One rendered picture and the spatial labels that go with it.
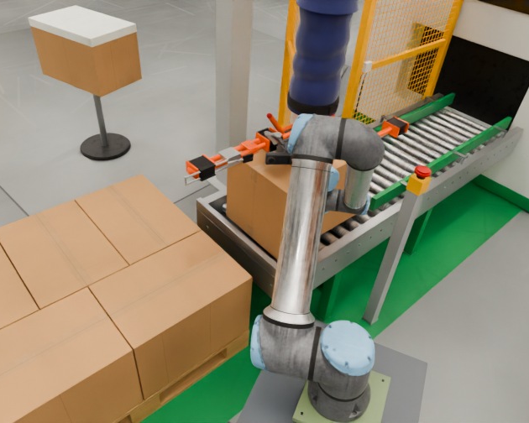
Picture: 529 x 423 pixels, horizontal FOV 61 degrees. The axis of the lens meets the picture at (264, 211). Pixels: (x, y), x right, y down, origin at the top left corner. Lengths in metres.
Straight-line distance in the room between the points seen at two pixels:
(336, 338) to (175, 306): 0.87
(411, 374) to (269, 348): 0.56
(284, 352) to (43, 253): 1.36
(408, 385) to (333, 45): 1.24
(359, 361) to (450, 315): 1.70
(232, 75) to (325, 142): 1.80
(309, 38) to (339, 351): 1.16
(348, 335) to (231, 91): 2.06
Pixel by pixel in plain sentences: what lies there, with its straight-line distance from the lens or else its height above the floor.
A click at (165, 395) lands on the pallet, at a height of 0.02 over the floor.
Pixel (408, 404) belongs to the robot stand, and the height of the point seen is 0.75.
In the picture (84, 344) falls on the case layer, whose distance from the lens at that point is 1.91.
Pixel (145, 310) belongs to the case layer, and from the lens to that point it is 1.96.
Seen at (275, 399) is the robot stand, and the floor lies 0.75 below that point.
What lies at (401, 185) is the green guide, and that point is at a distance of 2.63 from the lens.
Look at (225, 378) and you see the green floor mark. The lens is 2.38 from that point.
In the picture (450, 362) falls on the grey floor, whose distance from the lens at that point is 2.70.
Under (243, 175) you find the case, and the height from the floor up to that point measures 0.89.
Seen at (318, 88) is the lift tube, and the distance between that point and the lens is 1.90.
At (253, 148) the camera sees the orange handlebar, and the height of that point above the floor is 1.11.
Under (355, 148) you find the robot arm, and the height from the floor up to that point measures 1.45.
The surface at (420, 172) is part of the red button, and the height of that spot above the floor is 1.04.
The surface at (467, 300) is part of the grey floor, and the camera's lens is 3.04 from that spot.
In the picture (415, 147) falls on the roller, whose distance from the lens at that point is 3.24.
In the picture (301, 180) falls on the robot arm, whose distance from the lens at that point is 1.22.
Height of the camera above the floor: 2.08
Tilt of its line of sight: 40 degrees down
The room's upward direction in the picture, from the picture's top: 5 degrees clockwise
